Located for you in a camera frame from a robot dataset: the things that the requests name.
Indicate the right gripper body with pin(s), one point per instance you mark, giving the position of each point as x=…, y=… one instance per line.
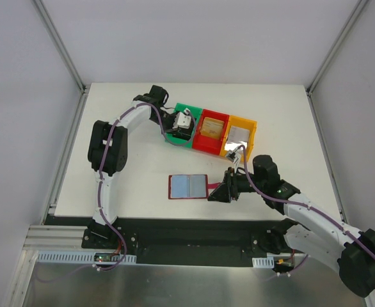
x=232, y=185

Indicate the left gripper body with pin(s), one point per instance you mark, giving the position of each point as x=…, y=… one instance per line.
x=181, y=133

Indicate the red leather card holder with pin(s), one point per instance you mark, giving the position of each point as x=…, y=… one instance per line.
x=186, y=187

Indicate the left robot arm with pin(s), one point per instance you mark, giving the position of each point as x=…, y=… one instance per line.
x=108, y=153

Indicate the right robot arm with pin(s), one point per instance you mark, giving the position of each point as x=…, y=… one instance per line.
x=349, y=251

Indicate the gold VIP card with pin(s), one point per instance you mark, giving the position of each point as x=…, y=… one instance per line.
x=211, y=128

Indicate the silver VIP card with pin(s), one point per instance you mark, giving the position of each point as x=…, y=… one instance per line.
x=236, y=136

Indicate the green plastic bin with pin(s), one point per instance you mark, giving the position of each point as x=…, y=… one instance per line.
x=196, y=112

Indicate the red plastic bin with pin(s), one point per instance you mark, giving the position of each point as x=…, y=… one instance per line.
x=205, y=144

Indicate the yellow plastic bin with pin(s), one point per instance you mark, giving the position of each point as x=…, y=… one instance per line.
x=251, y=125

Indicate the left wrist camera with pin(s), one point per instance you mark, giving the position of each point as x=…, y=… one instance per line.
x=183, y=120

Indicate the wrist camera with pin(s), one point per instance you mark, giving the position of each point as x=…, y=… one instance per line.
x=234, y=156
x=183, y=120

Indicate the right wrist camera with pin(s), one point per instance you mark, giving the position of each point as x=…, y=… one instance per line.
x=234, y=156

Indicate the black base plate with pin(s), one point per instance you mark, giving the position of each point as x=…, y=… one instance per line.
x=193, y=242

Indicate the right white cable duct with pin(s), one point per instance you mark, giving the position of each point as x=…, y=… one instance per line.
x=264, y=262

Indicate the white cable duct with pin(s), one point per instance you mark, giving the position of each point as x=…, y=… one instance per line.
x=78, y=257
x=264, y=262

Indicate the right aluminium table rail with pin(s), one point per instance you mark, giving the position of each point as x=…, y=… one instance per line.
x=325, y=153

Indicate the aluminium table rail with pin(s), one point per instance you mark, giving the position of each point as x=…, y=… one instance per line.
x=63, y=161
x=325, y=153

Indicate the left aluminium table rail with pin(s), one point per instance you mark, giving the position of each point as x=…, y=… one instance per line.
x=63, y=161

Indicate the left aluminium frame post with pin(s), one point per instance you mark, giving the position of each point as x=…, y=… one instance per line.
x=56, y=38

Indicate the aluminium frame post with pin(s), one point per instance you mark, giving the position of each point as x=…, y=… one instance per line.
x=56, y=38
x=342, y=36

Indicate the left white cable duct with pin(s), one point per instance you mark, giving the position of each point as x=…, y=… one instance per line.
x=78, y=257

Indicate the right aluminium frame post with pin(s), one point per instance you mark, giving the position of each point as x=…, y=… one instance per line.
x=342, y=36

